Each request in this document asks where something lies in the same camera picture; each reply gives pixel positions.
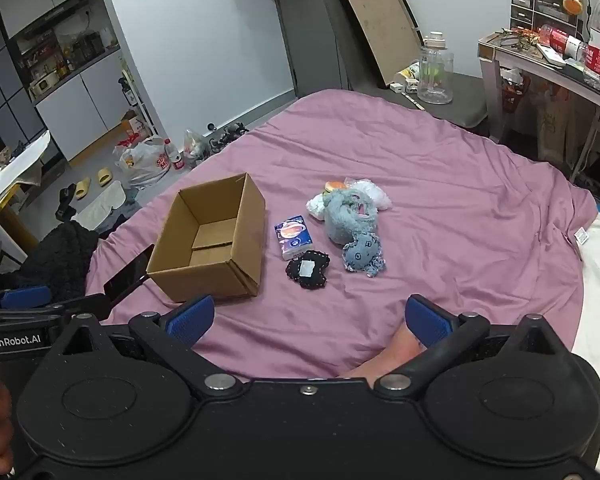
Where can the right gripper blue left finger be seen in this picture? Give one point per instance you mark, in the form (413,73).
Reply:
(168,340)

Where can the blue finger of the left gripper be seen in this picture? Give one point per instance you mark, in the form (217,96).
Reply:
(25,298)

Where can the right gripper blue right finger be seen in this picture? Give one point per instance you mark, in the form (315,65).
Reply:
(447,339)

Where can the blue octopus plush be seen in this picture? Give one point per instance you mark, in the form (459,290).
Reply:
(364,254)

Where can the cardboard box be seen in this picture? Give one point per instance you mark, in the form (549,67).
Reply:
(212,241)

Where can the white fluffy bagged plush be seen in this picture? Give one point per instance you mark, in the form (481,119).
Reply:
(378,196)

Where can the black heart plush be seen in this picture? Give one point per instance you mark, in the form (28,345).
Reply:
(308,270)

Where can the grey-blue furry plush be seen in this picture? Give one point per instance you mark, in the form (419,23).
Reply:
(347,213)

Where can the burger plush toy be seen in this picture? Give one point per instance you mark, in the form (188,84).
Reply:
(331,186)

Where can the person's right hand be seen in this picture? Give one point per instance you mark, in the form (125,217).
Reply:
(402,347)

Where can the white towel on floor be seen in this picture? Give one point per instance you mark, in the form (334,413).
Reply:
(111,198)

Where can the pink bed sheet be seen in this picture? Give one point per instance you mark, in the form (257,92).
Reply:
(473,227)

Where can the white rolled sock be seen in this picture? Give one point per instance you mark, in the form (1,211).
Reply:
(316,207)

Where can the white plastic shopping bag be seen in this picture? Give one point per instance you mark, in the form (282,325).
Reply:
(143,163)

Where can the red-label water bottle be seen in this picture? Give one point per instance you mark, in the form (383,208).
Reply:
(174,154)

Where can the small clear plastic bag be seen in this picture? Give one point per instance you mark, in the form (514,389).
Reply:
(196,148)

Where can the grey sneakers pair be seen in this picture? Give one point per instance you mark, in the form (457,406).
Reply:
(218,139)

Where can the clear plastic water jug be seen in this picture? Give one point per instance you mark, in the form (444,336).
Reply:
(435,71)

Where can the white kitchen cabinet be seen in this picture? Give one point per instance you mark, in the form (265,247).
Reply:
(71,63)

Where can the leaning framed board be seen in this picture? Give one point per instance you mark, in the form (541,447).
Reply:
(387,33)

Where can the cluttered desk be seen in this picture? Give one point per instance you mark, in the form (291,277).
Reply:
(496,51)

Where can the small drawer organizer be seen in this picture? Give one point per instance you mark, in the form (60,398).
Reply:
(533,14)

